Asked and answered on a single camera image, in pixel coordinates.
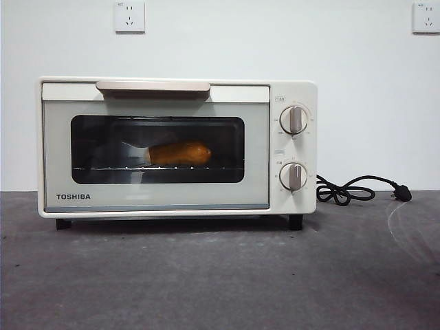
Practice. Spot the yellow corn cob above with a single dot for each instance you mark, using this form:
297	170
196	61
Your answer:
185	153

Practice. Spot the cream Toshiba toaster oven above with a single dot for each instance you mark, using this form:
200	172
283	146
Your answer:
295	93

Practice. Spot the cream round oven knob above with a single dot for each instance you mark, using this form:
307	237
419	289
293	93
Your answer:
293	176
293	120

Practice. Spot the white wall socket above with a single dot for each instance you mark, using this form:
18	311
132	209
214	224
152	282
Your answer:
426	17
130	17

